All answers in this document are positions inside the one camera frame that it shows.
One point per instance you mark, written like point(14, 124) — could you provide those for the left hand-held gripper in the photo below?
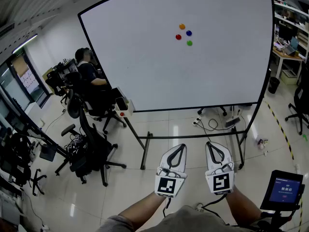
point(166, 185)

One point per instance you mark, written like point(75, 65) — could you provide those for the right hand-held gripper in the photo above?
point(220, 182)

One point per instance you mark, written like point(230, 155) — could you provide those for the green round magnet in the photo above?
point(189, 43)

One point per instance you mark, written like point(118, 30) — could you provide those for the red round magnet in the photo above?
point(178, 37)

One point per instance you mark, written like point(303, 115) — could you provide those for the blue round magnet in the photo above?
point(189, 33)

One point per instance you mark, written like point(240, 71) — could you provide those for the orange round magnet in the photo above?
point(182, 26)

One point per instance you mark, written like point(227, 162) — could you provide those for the person's right forearm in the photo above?
point(241, 207)

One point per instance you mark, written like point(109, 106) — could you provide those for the person's left forearm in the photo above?
point(142, 207)

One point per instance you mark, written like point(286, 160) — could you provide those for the black whiteboard stand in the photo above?
point(181, 136)

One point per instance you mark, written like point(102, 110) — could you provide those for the grey broom with dustpan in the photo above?
point(233, 122)

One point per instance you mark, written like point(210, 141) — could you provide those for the white power strip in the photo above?
point(196, 121)

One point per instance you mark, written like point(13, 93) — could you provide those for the litter on floor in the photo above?
point(261, 142)

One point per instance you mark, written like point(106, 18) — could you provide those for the black office chair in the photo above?
point(91, 139)
point(212, 110)
point(58, 82)
point(111, 120)
point(300, 100)

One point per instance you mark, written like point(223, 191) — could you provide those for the person's grey shirt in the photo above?
point(188, 221)

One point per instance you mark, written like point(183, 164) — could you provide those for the white marker tray box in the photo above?
point(128, 110)

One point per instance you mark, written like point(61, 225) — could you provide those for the black timer screen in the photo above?
point(282, 190)

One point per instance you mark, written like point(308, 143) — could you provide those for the black board eraser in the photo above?
point(121, 103)

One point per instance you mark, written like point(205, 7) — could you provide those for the large white whiteboard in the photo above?
point(169, 76)

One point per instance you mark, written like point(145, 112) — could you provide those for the black trash bin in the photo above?
point(273, 85)

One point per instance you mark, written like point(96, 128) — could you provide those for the pale storage box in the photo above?
point(289, 76)

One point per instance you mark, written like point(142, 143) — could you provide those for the wooden desk with white legs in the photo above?
point(287, 55)

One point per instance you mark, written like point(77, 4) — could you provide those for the open grey laptop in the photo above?
point(292, 46)

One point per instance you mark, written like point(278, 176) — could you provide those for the black star base stand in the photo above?
point(37, 180)

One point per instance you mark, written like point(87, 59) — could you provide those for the black workbench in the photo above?
point(36, 132)

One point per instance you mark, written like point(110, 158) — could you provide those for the black framed glass door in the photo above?
point(36, 93)

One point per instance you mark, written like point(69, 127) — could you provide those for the white storage shelf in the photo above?
point(292, 16)

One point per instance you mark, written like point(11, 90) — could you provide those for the long ceiling strip light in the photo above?
point(24, 43)

